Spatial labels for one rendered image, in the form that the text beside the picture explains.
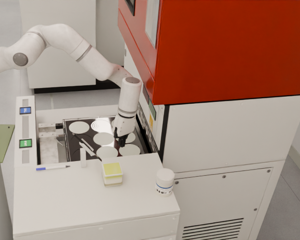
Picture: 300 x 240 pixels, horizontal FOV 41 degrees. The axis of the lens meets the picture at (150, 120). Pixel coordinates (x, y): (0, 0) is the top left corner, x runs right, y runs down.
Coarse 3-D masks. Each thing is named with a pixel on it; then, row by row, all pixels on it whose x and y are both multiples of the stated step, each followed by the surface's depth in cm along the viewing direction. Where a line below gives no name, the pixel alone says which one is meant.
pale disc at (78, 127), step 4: (72, 124) 205; (76, 124) 205; (80, 124) 205; (84, 124) 206; (72, 128) 202; (76, 128) 203; (80, 128) 203; (84, 128) 203; (88, 128) 203; (76, 132) 200; (80, 132) 200
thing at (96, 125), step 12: (72, 120) 207; (84, 120) 208; (96, 120) 209; (108, 120) 210; (72, 132) 200; (84, 132) 200; (96, 132) 201; (108, 132) 202; (132, 132) 203; (72, 144) 192; (96, 144) 194; (72, 156) 185; (96, 156) 187; (120, 156) 188
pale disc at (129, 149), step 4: (128, 144) 196; (132, 144) 196; (120, 148) 193; (124, 148) 193; (128, 148) 193; (132, 148) 193; (136, 148) 194; (120, 152) 190; (124, 152) 190; (128, 152) 191; (132, 152) 191; (136, 152) 191
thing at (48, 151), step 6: (42, 132) 201; (42, 144) 194; (48, 144) 194; (54, 144) 194; (42, 150) 190; (48, 150) 190; (54, 150) 191; (42, 156) 187; (48, 156) 187; (54, 156) 187; (42, 162) 183; (48, 162) 184; (54, 162) 184
